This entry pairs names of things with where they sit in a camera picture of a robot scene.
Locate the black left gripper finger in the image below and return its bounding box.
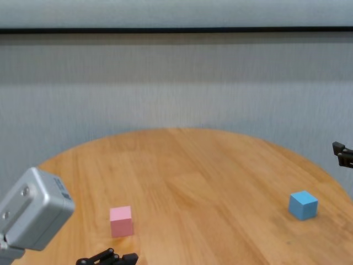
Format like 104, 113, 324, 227
76, 247, 138, 265

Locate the pink building block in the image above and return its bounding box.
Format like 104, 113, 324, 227
109, 205, 135, 238

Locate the black wall strip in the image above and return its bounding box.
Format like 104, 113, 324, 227
0, 26, 353, 35

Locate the blue building block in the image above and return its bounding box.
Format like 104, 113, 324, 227
288, 190, 319, 221

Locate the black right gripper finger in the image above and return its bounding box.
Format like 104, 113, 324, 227
332, 141, 353, 168

